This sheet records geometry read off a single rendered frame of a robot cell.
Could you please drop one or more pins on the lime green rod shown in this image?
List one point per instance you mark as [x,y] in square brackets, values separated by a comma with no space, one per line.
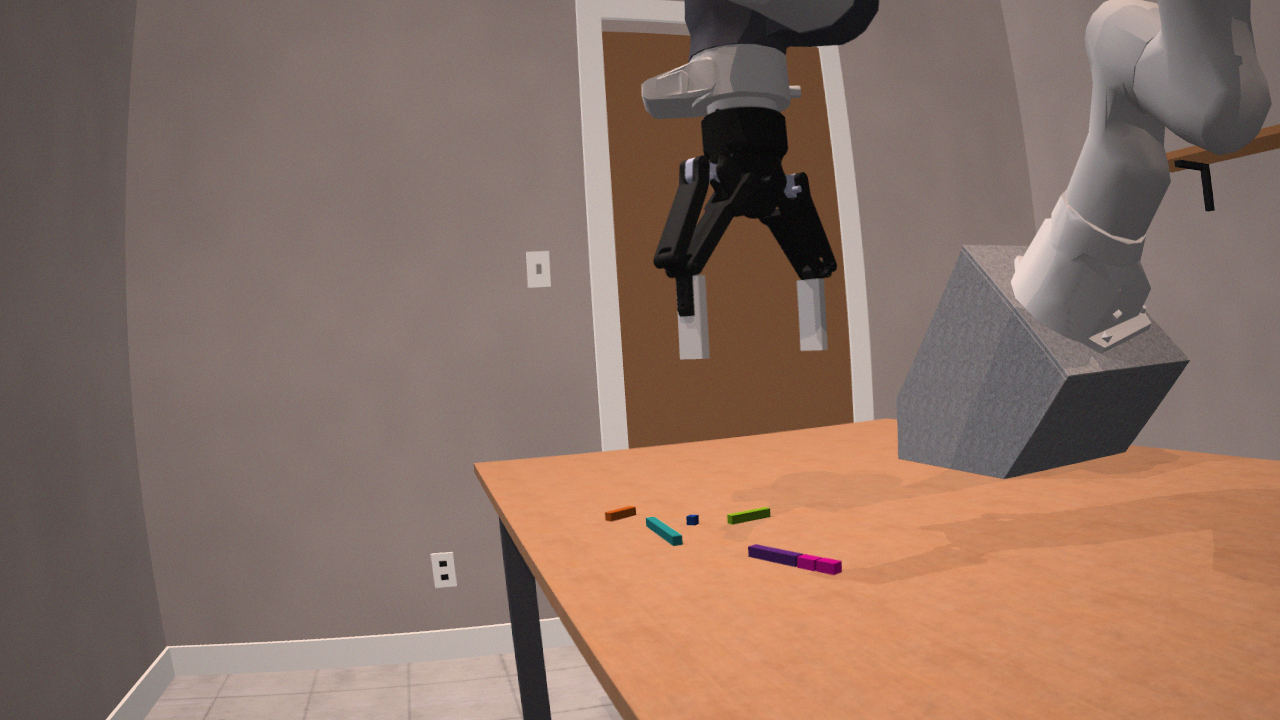
[746,516]

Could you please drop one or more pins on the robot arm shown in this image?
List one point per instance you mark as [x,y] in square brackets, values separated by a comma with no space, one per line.
[1081,276]

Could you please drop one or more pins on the orange rod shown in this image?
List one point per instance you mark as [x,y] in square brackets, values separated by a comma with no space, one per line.
[620,513]

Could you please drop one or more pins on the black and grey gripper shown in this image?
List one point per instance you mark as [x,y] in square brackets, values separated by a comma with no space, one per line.
[741,141]

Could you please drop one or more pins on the turquoise rod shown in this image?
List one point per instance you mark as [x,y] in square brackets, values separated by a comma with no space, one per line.
[664,531]

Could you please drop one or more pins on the purple rod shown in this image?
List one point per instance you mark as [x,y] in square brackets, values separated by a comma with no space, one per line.
[773,555]

